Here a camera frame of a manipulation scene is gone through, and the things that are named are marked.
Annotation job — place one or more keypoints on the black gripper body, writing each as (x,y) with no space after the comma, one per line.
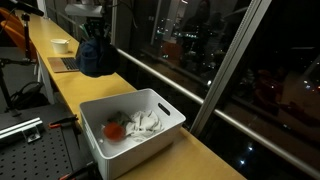
(97,27)

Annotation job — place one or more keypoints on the dark blue cloth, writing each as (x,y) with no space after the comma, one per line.
(96,58)

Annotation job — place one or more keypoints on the white towel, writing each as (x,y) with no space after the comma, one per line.
(143,123)

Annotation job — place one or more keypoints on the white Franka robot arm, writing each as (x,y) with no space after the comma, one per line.
(83,10)

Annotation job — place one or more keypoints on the white plastic basket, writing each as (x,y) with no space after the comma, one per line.
(143,151)

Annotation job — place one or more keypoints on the white bowl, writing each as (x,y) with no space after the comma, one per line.
(60,46)

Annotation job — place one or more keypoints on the silver laptop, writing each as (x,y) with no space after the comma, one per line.
(61,64)

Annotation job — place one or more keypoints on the orange chair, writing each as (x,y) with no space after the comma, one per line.
(13,33)

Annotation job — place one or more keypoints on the black bag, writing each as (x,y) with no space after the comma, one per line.
(28,96)

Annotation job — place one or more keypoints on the black orange clamp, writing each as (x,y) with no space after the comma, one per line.
(80,171)
(63,121)

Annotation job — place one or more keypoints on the black tripod stand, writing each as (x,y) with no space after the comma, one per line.
(5,86)

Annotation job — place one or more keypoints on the aluminium extrusion bar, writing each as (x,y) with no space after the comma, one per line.
(20,126)

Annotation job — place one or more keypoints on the grey window mullion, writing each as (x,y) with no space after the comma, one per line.
(230,56)

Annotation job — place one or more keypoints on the black perforated breadboard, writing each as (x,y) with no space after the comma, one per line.
(33,156)

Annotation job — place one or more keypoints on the metal window handrail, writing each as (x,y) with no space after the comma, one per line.
(233,121)

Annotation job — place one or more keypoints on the metal corner bracket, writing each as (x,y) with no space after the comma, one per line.
(31,135)

